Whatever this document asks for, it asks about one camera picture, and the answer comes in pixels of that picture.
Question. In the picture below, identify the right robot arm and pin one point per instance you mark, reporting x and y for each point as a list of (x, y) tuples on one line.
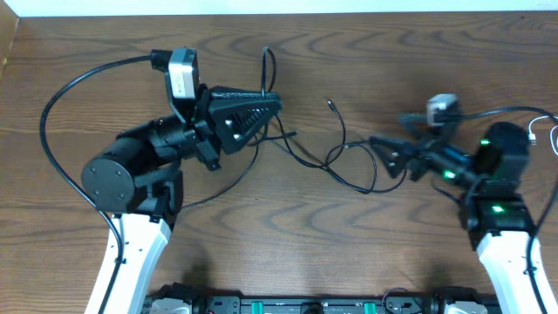
[(500, 228)]

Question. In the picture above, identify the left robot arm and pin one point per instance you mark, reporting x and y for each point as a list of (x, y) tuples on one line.
[(138, 179)]

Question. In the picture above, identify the wooden side panel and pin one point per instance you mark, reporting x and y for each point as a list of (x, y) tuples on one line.
[(9, 22)]

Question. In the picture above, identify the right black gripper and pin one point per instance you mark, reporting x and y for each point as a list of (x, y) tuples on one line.
[(422, 149)]

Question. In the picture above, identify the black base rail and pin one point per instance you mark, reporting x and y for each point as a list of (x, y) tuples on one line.
[(180, 298)]

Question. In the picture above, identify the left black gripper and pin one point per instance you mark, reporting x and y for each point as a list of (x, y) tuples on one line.
[(219, 127)]

